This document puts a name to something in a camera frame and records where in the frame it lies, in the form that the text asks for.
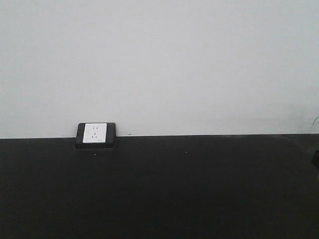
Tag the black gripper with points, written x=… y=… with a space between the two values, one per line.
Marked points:
x=315 y=159

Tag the black desktop power socket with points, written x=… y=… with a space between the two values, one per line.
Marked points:
x=98 y=135

